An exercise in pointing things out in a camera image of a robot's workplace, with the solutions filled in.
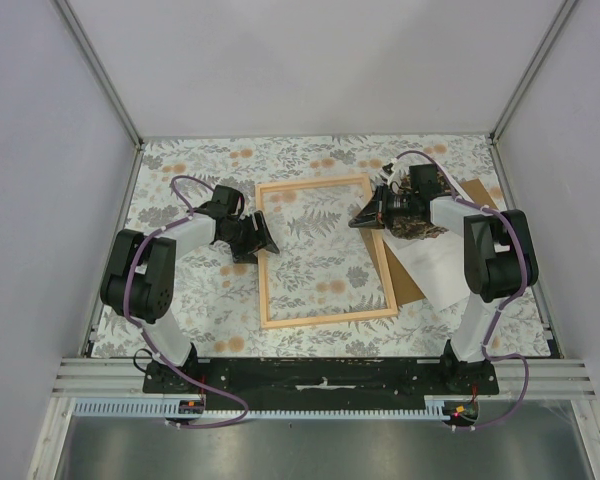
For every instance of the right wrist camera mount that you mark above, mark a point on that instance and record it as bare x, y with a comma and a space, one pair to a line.
390, 174

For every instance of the aluminium frame post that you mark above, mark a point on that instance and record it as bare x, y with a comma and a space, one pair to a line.
97, 68
538, 59

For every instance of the left aluminium frame post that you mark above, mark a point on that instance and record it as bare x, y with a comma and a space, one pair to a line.
97, 68

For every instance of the light wooden picture frame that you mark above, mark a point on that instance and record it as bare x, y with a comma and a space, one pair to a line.
262, 260

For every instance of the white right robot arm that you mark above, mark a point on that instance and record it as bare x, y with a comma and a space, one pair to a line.
499, 265

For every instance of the aluminium front rail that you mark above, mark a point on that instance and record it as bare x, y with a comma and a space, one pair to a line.
550, 379

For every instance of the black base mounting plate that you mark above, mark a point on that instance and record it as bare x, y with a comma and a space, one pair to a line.
241, 376

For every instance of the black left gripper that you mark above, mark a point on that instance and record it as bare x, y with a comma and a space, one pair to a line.
245, 254

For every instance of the right aluminium frame post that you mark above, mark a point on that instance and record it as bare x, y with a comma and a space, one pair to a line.
538, 59

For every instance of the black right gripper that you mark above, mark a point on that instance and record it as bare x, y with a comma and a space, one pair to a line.
371, 217

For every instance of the brown cardboard backing board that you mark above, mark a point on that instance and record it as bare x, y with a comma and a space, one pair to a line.
405, 289

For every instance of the white slotted cable duct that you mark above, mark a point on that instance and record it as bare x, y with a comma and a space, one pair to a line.
176, 408

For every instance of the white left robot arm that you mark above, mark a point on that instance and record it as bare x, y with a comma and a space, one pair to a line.
139, 278

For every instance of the landscape photo print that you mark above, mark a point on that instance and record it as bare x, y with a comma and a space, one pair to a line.
431, 252

